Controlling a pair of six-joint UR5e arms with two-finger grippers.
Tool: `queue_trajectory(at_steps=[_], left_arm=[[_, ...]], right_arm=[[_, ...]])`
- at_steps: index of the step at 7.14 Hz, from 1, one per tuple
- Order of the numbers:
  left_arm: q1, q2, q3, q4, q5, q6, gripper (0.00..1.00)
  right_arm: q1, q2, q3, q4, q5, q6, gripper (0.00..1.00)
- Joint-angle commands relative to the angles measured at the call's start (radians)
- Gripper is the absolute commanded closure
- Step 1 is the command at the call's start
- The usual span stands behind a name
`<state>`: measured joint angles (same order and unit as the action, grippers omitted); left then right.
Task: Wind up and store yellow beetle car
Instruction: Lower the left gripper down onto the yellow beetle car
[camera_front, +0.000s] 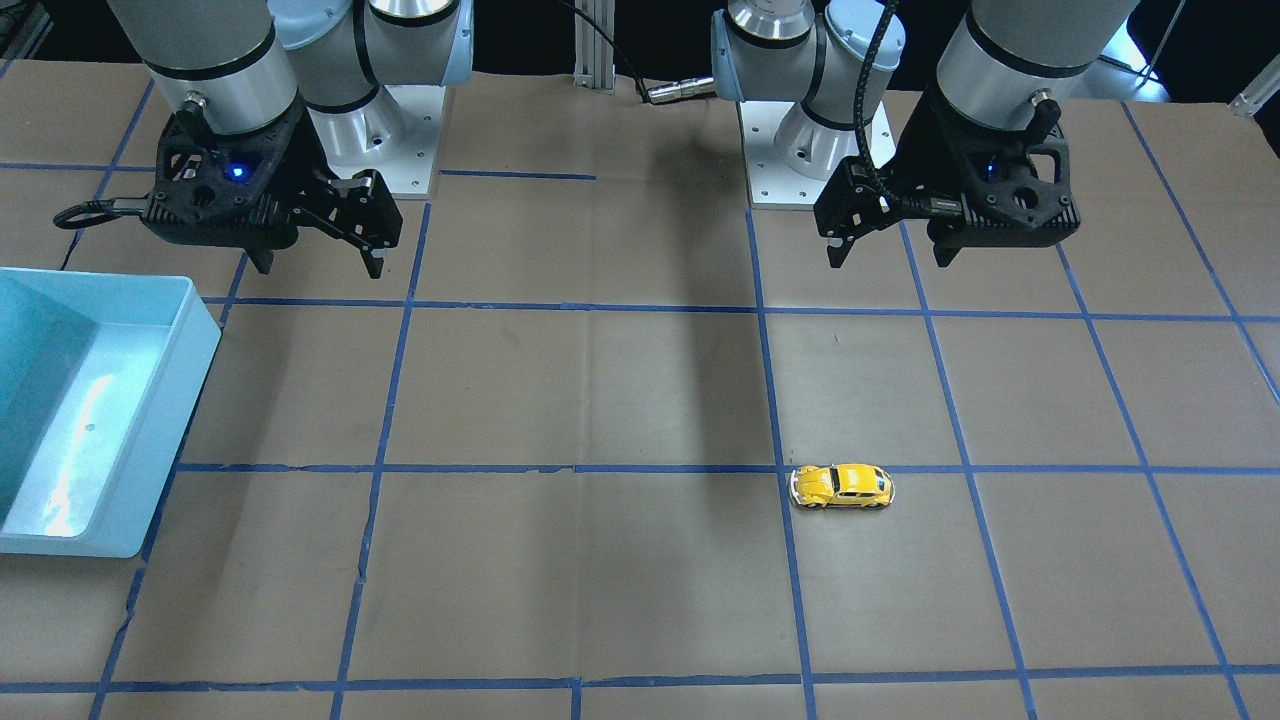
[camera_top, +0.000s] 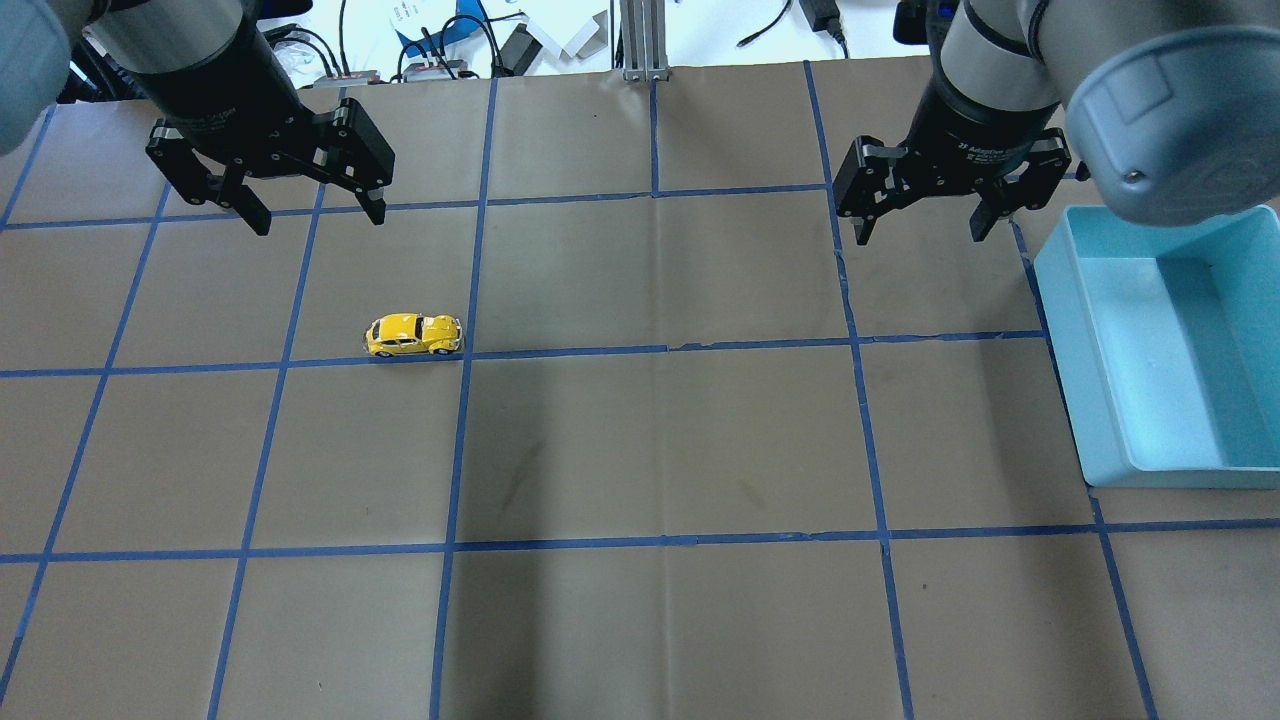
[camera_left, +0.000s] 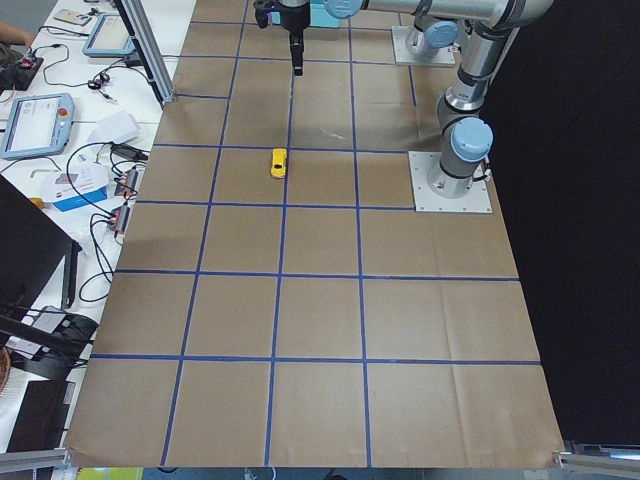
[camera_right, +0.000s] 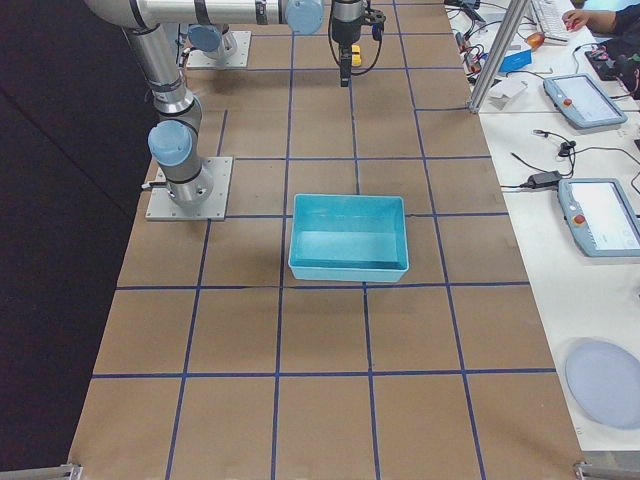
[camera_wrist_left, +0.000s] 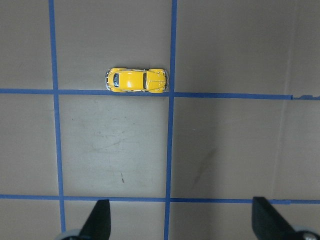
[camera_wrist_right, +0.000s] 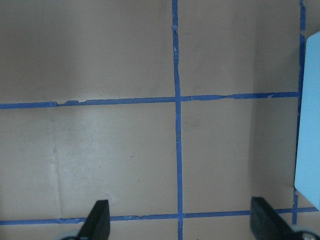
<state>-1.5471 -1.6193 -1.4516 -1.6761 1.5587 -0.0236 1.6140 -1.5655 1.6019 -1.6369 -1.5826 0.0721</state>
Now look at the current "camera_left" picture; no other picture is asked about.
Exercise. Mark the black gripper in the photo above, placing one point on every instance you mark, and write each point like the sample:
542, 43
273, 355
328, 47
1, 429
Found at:
295, 16

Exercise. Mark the yellow toy beetle car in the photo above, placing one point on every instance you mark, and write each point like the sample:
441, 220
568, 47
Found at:
278, 168

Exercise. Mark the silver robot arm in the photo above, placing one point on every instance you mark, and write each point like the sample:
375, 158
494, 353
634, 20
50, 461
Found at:
467, 139
492, 12

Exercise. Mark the light blue plastic bin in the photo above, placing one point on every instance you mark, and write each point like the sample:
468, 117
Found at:
326, 14

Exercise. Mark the far grey teach pendant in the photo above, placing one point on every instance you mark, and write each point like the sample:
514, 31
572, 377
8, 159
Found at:
109, 38

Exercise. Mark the grey teach pendant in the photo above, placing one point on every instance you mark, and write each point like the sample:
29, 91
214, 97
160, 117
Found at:
109, 38
38, 126

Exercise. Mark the white folded paper box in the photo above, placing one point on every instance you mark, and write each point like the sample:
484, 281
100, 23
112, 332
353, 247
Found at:
118, 128

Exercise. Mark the black power adapter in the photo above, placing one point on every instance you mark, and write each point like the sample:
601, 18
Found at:
129, 152

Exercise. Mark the blue and white box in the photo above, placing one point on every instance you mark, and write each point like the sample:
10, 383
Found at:
76, 186

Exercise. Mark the near grey teach pendant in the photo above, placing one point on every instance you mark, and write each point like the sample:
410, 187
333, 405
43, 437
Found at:
38, 126

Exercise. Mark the black monitor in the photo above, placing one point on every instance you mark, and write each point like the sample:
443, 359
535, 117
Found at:
32, 247

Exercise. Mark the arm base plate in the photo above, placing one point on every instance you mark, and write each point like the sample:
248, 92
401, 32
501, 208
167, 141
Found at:
436, 192
432, 47

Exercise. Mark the aluminium frame post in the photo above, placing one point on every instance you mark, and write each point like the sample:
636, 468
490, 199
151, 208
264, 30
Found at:
139, 28

